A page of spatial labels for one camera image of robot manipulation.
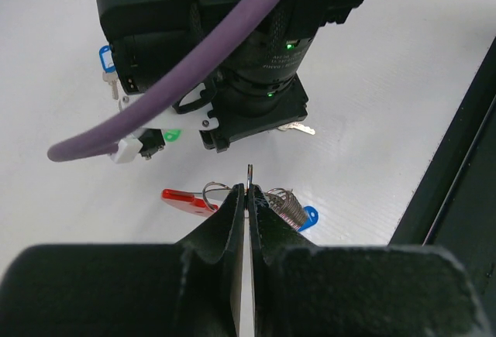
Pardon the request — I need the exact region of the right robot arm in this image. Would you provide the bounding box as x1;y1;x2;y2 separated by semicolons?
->
96;0;364;158

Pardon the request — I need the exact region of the key with green tag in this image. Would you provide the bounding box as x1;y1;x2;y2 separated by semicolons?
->
163;129;182;143

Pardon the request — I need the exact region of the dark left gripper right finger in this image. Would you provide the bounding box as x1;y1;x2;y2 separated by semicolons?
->
247;185;488;336

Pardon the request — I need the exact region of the red handled metal key organizer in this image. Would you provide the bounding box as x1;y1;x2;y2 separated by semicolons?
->
161;181;307;232

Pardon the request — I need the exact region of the key with black tag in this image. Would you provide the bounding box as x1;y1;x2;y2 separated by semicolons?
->
277;122;315;136

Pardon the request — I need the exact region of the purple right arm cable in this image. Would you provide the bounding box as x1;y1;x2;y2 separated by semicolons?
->
46;0;311;163

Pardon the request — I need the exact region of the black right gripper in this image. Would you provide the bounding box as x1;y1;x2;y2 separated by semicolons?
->
200;77;308;153

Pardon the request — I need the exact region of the key with blue rectangular tag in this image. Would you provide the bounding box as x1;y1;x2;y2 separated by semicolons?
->
98;45;119;100

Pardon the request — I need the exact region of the key with blue oval tag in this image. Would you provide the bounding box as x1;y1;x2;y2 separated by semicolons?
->
298;205;319;232

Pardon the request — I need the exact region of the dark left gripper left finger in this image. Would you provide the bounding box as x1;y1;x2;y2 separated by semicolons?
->
1;184;245;336

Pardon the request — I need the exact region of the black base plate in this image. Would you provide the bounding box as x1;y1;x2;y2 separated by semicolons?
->
390;45;495;304

